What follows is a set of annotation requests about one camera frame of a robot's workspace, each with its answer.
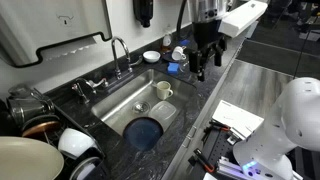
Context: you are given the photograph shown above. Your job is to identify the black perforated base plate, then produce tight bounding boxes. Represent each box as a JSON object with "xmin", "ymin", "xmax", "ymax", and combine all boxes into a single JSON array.
[{"xmin": 195, "ymin": 128, "xmax": 243, "ymax": 180}]

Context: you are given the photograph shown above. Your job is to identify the grey rimmed bowl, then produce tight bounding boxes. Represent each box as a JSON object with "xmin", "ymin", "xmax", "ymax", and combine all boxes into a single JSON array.
[{"xmin": 69, "ymin": 156, "xmax": 103, "ymax": 180}]

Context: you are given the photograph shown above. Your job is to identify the dark blue round plate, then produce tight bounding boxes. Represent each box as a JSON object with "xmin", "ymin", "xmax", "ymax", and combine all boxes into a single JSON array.
[{"xmin": 122, "ymin": 117, "xmax": 164, "ymax": 152}]

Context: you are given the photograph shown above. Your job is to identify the stainless steel pot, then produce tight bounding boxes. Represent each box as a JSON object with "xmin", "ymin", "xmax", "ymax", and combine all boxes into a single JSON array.
[{"xmin": 6, "ymin": 84, "xmax": 56, "ymax": 126}]

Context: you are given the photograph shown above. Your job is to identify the dark plate under mug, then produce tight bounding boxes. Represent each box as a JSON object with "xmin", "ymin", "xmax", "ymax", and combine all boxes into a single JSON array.
[{"xmin": 162, "ymin": 49, "xmax": 188, "ymax": 64}]

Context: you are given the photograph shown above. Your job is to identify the metal sink drain strainer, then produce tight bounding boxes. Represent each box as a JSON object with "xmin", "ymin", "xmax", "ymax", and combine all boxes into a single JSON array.
[{"xmin": 132, "ymin": 100, "xmax": 152, "ymax": 114}]

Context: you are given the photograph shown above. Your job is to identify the black wall soap dispenser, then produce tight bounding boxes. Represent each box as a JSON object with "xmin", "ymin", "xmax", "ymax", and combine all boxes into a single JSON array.
[{"xmin": 132, "ymin": 0, "xmax": 155, "ymax": 29}]

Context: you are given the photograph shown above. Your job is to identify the chrome gooseneck faucet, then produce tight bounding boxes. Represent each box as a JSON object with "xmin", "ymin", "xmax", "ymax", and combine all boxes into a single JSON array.
[{"xmin": 110, "ymin": 35, "xmax": 132, "ymax": 80}]

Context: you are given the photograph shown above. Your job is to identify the grey base cabinets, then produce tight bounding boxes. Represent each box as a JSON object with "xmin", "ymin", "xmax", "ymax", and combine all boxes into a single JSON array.
[{"xmin": 161, "ymin": 36, "xmax": 247, "ymax": 180}]

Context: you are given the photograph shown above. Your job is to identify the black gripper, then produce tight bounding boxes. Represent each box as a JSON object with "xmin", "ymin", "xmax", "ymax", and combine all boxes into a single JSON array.
[{"xmin": 189, "ymin": 19, "xmax": 228, "ymax": 83}]

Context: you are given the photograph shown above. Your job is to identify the copper rimmed pan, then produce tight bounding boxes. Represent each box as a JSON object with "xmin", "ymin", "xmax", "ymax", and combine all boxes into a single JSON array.
[{"xmin": 21, "ymin": 114, "xmax": 63, "ymax": 138}]

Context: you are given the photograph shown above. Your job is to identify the black red clamp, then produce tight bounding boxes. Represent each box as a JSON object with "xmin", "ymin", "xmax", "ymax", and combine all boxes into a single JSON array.
[
  {"xmin": 188, "ymin": 148, "xmax": 217, "ymax": 174},
  {"xmin": 201, "ymin": 119, "xmax": 232, "ymax": 135}
]

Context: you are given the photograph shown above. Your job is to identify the black dish rack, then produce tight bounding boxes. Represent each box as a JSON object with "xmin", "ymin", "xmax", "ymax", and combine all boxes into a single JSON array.
[{"xmin": 31, "ymin": 88, "xmax": 112, "ymax": 180}]

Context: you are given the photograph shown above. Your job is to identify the small chrome side faucet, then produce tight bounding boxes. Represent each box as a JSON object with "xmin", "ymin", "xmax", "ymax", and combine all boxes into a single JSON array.
[{"xmin": 70, "ymin": 77, "xmax": 92, "ymax": 105}]

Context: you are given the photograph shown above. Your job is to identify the blue sponge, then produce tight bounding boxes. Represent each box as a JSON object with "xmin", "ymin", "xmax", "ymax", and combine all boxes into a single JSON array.
[{"xmin": 166, "ymin": 62, "xmax": 181, "ymax": 75}]

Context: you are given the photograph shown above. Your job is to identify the large cream plate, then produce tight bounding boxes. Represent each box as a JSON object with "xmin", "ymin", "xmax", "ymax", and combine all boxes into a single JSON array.
[{"xmin": 0, "ymin": 135, "xmax": 65, "ymax": 180}]

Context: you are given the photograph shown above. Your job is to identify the stainless steel sink basin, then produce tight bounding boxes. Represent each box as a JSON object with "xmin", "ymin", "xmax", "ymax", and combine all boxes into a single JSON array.
[{"xmin": 90, "ymin": 68, "xmax": 197, "ymax": 153}]

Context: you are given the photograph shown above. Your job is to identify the white bowl in rack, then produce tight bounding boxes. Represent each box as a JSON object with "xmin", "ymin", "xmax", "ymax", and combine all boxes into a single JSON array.
[{"xmin": 57, "ymin": 128, "xmax": 98, "ymax": 159}]

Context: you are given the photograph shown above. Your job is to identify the cream ceramic mug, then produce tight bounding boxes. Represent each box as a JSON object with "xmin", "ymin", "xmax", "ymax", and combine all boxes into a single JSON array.
[{"xmin": 156, "ymin": 80, "xmax": 174, "ymax": 101}]

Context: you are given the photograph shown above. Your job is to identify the white printed mug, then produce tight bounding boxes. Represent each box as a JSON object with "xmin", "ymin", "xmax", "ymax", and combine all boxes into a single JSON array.
[{"xmin": 171, "ymin": 45, "xmax": 188, "ymax": 62}]

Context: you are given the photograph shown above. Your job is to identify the small white bowl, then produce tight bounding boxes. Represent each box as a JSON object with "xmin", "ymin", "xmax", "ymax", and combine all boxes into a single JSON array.
[{"xmin": 142, "ymin": 50, "xmax": 162, "ymax": 64}]

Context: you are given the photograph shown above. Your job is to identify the amber dish soap bottle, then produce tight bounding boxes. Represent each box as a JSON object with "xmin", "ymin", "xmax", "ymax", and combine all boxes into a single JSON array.
[{"xmin": 162, "ymin": 31, "xmax": 173, "ymax": 53}]

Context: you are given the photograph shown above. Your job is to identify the chrome faucet lever handle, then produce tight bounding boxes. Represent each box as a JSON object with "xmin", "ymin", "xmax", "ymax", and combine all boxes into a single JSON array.
[
  {"xmin": 129, "ymin": 54, "xmax": 144, "ymax": 73},
  {"xmin": 88, "ymin": 77, "xmax": 109, "ymax": 90}
]

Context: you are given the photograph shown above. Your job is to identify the clear glass bowl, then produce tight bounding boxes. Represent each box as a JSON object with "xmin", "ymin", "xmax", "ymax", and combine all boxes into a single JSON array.
[{"xmin": 177, "ymin": 54, "xmax": 194, "ymax": 74}]

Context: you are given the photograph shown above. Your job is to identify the black floor mat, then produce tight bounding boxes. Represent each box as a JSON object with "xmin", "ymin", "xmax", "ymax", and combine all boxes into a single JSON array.
[{"xmin": 234, "ymin": 39, "xmax": 320, "ymax": 80}]

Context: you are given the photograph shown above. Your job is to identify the aluminium extrusion rail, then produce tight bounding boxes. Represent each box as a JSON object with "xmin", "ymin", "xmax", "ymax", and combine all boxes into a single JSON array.
[{"xmin": 215, "ymin": 156, "xmax": 249, "ymax": 180}]

